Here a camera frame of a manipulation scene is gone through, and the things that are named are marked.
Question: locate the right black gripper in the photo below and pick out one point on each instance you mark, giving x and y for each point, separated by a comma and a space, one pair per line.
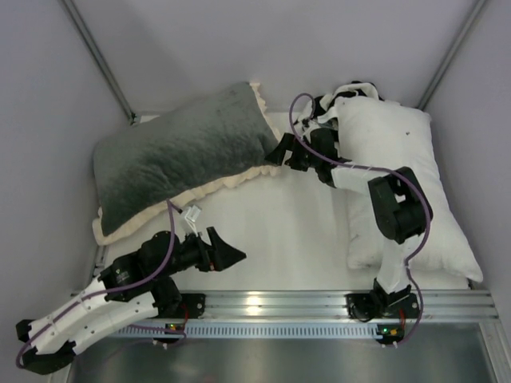
294, 150

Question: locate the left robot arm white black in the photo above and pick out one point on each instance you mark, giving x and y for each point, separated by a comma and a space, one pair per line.
134, 287

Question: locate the black white striped cloth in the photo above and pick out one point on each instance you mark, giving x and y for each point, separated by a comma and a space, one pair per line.
321, 104

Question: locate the aluminium frame post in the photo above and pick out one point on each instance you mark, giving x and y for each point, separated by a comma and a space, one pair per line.
83, 31
461, 37

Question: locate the aluminium mounting rail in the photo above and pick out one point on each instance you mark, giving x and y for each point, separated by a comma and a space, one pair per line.
439, 305

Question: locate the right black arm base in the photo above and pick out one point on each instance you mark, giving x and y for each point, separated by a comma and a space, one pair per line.
361, 307

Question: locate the left aluminium frame post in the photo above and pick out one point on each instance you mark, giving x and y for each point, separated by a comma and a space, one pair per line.
83, 31

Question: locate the right aluminium frame post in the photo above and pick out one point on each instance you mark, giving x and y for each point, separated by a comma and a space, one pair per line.
461, 37

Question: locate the slotted grey cable duct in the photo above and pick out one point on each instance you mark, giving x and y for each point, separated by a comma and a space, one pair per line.
197, 329

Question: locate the bare white pillow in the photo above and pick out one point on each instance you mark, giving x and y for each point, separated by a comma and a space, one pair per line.
386, 134

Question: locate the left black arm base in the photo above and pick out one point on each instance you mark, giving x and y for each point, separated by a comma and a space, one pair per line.
188, 305

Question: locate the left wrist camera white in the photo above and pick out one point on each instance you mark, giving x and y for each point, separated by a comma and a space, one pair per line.
189, 217

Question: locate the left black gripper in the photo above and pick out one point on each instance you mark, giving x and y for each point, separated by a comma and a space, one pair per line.
204, 252

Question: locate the grey cream ruffled pillowcase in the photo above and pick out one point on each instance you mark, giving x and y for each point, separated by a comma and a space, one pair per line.
217, 141

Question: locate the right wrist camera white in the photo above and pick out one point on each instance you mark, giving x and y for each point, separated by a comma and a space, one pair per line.
306, 126

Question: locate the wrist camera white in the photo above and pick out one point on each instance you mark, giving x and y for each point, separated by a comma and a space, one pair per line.
189, 217
306, 126

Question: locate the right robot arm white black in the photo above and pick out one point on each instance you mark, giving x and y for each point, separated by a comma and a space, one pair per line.
397, 207

